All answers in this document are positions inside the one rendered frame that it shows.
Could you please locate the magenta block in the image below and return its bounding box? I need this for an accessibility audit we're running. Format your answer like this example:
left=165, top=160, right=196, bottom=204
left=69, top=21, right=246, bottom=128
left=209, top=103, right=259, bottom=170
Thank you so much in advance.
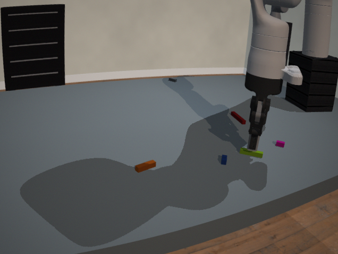
left=276, top=140, right=285, bottom=147

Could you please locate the lime green rod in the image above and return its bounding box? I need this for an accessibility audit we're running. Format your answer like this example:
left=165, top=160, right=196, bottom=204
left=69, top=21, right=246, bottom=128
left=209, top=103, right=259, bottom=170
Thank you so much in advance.
left=240, top=148, right=263, bottom=158

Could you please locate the orange rod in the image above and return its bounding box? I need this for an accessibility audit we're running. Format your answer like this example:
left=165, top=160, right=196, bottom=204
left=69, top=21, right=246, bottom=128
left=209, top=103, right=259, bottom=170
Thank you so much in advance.
left=135, top=160, right=156, bottom=173

